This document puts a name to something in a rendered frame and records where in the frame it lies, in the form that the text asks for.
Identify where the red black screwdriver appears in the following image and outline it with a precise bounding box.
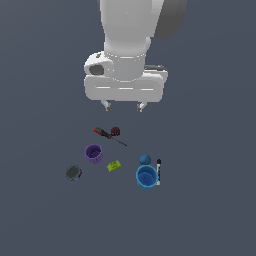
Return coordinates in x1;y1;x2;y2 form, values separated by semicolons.
93;126;128;147

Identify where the purple cup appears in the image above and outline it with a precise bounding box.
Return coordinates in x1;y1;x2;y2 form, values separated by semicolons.
84;143;104;165

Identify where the blue small ball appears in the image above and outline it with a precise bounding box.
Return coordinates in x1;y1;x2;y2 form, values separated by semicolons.
139;153;152;166

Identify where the blue cup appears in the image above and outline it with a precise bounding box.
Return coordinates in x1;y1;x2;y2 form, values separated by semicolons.
135;164;159;191

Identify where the black white marker pen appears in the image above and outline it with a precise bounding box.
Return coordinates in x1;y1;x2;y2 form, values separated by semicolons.
155;158;162;186

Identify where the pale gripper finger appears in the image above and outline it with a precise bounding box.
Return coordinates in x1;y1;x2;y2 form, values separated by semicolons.
136;101;147;113
101;100;112;112

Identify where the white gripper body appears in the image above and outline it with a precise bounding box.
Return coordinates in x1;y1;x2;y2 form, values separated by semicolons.
83;64;169;103

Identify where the green small box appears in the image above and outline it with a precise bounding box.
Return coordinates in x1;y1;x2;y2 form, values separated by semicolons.
106;160;122;173

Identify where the grey lidded blue can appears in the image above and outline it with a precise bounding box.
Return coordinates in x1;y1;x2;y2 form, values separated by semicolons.
64;164;83;182

